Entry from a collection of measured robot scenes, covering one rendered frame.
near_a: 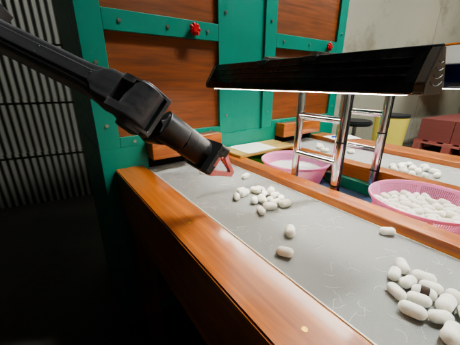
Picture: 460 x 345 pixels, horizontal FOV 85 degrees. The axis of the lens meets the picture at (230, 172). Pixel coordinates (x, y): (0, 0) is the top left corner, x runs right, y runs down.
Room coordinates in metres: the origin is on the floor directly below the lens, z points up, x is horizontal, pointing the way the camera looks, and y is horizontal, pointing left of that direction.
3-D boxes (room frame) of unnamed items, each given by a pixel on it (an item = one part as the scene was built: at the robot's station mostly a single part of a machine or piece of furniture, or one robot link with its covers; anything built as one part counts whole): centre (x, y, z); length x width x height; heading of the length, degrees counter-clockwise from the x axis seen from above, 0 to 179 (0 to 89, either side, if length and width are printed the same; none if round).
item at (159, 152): (0.98, 0.17, 0.83); 0.30 x 0.06 x 0.07; 126
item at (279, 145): (1.14, -0.13, 0.77); 0.33 x 0.15 x 0.01; 126
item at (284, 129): (1.38, -0.38, 0.83); 0.30 x 0.06 x 0.07; 126
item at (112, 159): (1.44, 0.05, 0.42); 1.36 x 0.55 x 0.84; 126
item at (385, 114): (0.94, -0.53, 0.90); 0.20 x 0.19 x 0.45; 36
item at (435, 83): (0.66, -0.13, 1.08); 0.62 x 0.08 x 0.07; 36
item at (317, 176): (0.96, -0.26, 0.72); 0.27 x 0.27 x 0.10
